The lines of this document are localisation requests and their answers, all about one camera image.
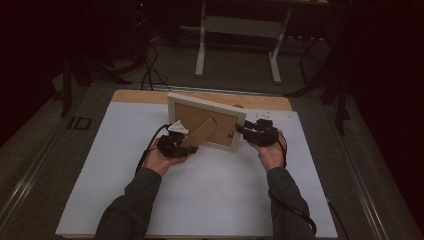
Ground person's left hand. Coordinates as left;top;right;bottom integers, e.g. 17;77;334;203
143;139;189;177

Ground metal floor rail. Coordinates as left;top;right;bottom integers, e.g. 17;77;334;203
328;109;391;240
0;126;64;228

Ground black metal stand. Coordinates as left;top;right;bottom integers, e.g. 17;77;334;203
284;33;353;136
59;49;133;118

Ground wooden picture frame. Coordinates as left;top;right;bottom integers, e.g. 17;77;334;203
167;92;248;153

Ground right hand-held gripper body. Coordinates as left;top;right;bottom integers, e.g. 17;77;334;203
244;109;293;148

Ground white table mat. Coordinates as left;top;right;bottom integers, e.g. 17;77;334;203
54;101;338;238

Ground black floor cables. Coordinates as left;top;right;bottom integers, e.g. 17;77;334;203
139;43;173;93

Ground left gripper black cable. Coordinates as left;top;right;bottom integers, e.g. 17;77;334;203
134;123;171;174

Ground white metal desk frame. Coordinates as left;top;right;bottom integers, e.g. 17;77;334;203
194;0;294;84

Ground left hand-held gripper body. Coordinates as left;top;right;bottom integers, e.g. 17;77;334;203
157;120;189;158

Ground person's right hand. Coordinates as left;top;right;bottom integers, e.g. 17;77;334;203
249;130;287;173

